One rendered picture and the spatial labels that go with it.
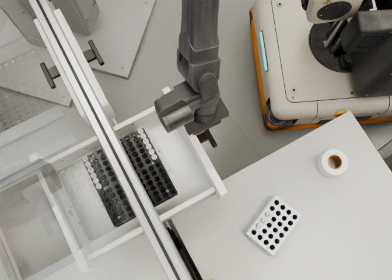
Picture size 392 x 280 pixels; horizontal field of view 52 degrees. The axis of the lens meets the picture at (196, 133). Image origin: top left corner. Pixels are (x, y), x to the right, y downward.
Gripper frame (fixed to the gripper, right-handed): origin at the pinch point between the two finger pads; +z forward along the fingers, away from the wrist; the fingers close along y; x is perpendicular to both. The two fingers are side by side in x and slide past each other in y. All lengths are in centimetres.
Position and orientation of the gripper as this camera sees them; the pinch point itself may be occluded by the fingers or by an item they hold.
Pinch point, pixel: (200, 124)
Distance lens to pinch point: 97.1
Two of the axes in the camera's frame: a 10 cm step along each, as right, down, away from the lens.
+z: -0.3, 2.8, 9.6
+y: -8.8, 4.4, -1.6
